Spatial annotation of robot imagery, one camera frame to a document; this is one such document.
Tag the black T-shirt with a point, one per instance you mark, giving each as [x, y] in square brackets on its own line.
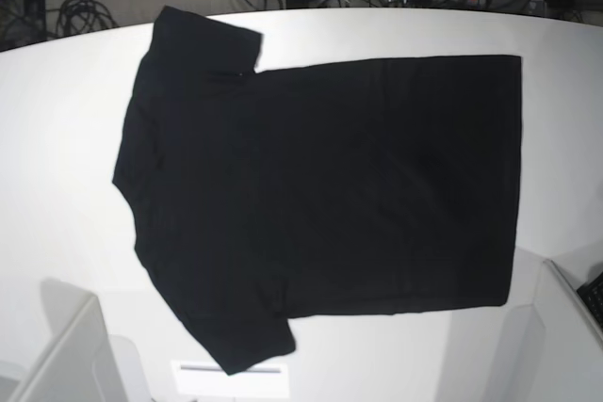
[379, 186]

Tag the white slotted table plate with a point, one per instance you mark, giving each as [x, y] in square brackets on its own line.
[263, 381]

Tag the black keyboard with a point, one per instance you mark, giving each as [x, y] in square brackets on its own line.
[591, 295]

